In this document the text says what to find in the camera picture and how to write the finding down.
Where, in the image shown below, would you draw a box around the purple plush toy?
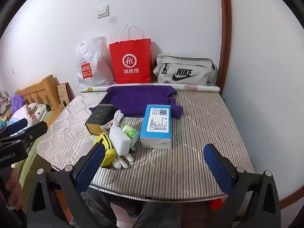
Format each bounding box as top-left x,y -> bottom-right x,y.
11,94 -> 25,111

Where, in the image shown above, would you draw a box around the red paper bag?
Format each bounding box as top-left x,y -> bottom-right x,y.
109,24 -> 152,85

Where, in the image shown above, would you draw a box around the grey waist bag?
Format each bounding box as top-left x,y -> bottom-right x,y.
152,53 -> 218,86

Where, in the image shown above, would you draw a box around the wooden headboard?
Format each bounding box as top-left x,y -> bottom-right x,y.
15,74 -> 63,114

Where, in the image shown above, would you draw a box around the white sponge block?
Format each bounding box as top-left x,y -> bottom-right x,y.
109,126 -> 133,157

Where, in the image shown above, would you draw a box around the blue tissue pack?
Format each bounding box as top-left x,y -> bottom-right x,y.
140,104 -> 173,150

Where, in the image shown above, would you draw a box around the white glove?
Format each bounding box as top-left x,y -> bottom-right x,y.
112,110 -> 124,127
112,153 -> 135,169

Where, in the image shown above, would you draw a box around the brown wooden door frame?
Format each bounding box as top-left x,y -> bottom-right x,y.
218,0 -> 233,97

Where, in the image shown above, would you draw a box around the white red snack packet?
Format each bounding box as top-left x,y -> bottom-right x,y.
100,120 -> 114,135

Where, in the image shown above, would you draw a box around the brown patterned box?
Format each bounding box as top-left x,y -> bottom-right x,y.
56,83 -> 74,107

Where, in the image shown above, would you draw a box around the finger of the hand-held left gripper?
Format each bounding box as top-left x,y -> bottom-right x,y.
0,118 -> 28,137
9,121 -> 48,146

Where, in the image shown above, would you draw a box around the red object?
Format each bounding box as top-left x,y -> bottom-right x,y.
209,198 -> 226,211

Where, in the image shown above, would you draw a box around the light green bed sheet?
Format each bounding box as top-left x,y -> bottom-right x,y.
18,112 -> 60,190

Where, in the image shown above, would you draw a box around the white light switch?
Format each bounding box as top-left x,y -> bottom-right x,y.
96,5 -> 110,19

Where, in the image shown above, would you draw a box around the striped grey mattress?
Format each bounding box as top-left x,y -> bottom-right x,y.
37,89 -> 254,202

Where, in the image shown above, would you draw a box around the black tin box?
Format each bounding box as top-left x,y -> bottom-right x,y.
85,104 -> 116,136

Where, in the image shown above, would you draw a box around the purple fabric storage box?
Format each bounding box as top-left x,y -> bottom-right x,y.
89,85 -> 184,120

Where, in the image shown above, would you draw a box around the dark cloth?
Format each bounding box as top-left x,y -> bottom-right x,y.
82,191 -> 143,228

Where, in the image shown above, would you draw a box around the grey jeans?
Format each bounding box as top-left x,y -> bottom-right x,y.
136,202 -> 181,228

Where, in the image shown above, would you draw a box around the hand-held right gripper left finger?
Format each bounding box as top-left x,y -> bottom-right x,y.
27,144 -> 106,228

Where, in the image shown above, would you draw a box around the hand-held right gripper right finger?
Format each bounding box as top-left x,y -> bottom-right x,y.
203,143 -> 282,228

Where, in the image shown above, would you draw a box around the yellow pouch with black straps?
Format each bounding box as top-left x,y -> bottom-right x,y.
93,133 -> 117,167

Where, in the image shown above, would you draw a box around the white plastic shopping bag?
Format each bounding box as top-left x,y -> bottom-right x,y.
75,36 -> 117,89

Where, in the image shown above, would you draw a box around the person's left hand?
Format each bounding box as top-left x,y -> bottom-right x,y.
0,168 -> 23,211

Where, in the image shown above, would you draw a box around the green tissue pack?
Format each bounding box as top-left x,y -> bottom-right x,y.
121,123 -> 140,148

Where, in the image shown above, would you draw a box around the rolled white paper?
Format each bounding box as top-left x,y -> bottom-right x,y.
78,83 -> 221,93

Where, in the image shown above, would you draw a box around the grey pouch with black clip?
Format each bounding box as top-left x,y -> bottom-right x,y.
82,139 -> 98,152

